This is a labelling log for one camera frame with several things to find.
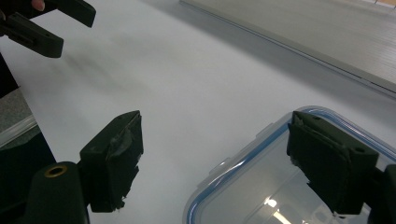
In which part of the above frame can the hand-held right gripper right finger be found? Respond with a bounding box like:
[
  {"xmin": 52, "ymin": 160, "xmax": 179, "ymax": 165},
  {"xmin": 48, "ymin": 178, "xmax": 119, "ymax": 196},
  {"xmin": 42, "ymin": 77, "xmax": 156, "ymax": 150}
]
[{"xmin": 286, "ymin": 110, "xmax": 380, "ymax": 216}]

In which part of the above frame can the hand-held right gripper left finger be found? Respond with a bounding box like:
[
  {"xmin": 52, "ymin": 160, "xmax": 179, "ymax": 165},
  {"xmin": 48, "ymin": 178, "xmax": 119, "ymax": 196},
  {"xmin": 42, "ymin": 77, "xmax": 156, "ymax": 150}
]
[{"xmin": 78, "ymin": 110, "xmax": 145, "ymax": 214}]

